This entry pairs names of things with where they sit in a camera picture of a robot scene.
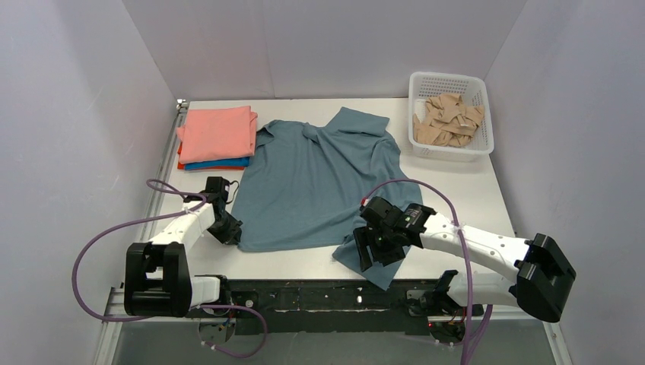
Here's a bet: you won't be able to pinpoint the white plastic basket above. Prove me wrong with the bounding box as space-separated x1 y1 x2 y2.
408 71 494 162

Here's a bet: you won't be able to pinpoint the aluminium left side rail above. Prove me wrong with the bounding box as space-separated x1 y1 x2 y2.
122 100 190 288

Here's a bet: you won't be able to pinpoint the grey-blue t shirt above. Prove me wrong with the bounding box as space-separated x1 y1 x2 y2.
232 107 422 271

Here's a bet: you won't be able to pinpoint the pink folded t shirt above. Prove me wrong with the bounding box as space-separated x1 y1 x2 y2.
176 106 258 164

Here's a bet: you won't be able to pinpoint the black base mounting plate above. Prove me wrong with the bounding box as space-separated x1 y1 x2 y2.
218 279 465 342

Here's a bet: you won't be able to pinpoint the aluminium front frame rail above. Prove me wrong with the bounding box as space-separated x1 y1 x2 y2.
94 279 571 364

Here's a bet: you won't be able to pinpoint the orange folded t shirt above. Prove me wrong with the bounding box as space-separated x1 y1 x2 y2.
176 157 249 171

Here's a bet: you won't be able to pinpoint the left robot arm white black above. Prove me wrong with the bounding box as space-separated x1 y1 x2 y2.
124 176 242 317

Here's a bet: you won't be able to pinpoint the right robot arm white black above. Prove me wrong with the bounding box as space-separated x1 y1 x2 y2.
353 197 577 322

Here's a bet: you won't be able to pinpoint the blue folded t shirt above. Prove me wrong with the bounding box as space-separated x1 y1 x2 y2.
183 157 250 170

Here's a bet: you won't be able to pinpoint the beige crumpled t shirt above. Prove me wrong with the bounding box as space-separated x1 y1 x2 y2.
412 93 485 148

